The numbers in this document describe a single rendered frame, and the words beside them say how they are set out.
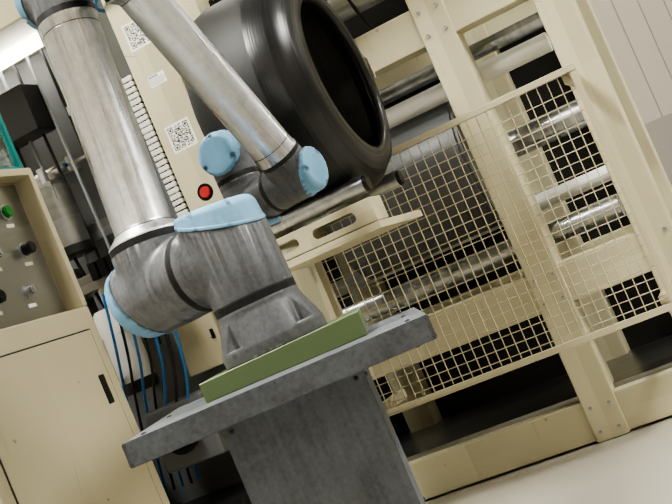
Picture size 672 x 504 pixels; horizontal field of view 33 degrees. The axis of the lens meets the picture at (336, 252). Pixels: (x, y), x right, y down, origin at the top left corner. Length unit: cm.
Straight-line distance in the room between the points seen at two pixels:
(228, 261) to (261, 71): 84
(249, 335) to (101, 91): 55
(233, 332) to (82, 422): 83
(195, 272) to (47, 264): 99
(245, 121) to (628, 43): 491
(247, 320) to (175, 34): 58
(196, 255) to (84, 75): 42
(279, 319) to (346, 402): 18
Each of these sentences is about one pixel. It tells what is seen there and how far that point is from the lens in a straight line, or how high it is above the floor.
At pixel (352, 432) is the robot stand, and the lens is 181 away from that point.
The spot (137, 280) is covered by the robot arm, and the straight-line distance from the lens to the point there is 199.
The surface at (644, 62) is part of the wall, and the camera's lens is 690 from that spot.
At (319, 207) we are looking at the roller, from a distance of 271.
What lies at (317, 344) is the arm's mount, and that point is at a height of 62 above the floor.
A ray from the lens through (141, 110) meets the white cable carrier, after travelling 301.
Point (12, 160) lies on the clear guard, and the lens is 288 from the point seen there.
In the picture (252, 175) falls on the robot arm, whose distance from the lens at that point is 229.
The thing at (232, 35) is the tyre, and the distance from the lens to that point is 269.
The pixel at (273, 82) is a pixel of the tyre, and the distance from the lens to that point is 260.
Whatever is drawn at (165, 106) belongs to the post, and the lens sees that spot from 296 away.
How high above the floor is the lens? 67
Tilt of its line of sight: 2 degrees up
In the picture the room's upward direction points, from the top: 23 degrees counter-clockwise
